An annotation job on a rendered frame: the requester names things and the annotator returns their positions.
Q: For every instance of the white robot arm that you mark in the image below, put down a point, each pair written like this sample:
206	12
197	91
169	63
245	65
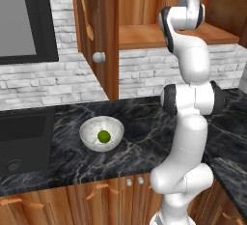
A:
189	138

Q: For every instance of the white marbled bowl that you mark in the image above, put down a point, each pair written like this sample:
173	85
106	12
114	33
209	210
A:
90	131

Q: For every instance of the open wooden cabinet door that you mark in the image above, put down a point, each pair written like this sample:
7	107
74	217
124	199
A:
107	26

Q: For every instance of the small grey cabinet knob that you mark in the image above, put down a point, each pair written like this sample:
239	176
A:
129	182
140	180

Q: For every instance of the black sink basin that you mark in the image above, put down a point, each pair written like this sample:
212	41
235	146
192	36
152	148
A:
25	135

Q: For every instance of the wooden base cabinet door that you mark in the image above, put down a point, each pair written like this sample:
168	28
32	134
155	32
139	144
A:
48	214
143	206
106	209

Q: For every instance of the wooden corner base cabinet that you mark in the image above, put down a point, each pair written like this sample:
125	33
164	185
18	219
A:
212	208

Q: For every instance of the green lime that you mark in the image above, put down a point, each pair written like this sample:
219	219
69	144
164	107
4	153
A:
104	136

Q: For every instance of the grey round door knob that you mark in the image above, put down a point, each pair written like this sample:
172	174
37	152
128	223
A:
98	57

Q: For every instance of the black framed window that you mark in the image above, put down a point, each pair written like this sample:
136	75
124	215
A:
19	16

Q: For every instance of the open wooden wall cabinet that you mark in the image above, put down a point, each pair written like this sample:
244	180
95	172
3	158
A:
141	16

